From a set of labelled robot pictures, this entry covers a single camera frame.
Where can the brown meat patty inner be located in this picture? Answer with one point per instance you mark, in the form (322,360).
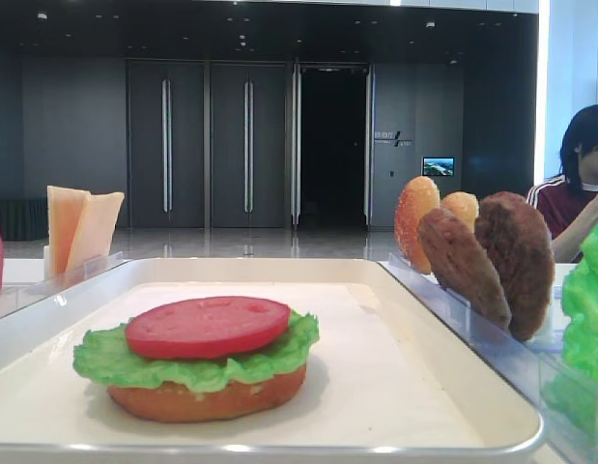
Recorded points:
(460,263)

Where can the orange cheese slice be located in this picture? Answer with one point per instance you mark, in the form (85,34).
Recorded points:
(64,209)

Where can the bun base on tray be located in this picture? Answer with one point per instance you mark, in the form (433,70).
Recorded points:
(175,403)

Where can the small wall screen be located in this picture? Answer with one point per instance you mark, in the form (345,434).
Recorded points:
(438,167)

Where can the brown meat patty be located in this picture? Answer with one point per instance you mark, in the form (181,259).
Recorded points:
(519,244)
(460,263)

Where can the green lettuce leaf on tray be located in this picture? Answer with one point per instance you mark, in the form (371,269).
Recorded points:
(104,358)

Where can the green lettuce leaf in holder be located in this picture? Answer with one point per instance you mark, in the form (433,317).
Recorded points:
(579,301)

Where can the bread bun outer right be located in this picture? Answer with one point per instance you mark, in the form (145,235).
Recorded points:
(464,206)

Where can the bread bun inner right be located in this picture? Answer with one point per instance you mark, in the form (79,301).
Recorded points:
(419,196)

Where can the brown meat patty outer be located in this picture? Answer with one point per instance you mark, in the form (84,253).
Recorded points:
(519,244)

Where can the yellow cheese slice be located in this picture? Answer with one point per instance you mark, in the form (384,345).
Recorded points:
(96,225)

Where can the seated person maroon shirt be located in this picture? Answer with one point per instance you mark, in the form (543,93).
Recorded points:
(568,202)

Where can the white metal tray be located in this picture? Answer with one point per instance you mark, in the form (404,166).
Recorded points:
(387,381)

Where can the bread bun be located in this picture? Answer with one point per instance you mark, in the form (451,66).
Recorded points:
(419,196)
(464,206)

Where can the clear long strip left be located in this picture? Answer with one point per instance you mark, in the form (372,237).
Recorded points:
(16,295)

